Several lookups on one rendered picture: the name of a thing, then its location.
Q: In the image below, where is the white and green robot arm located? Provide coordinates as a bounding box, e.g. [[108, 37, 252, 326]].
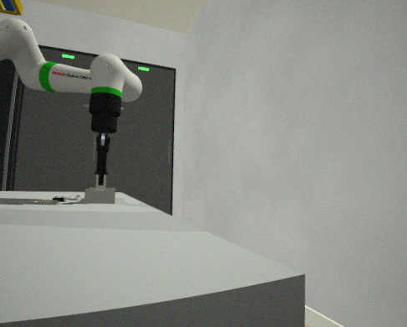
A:
[[0, 18, 142, 117]]

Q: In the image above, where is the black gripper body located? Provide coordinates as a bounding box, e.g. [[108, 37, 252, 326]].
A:
[[91, 112, 117, 138]]

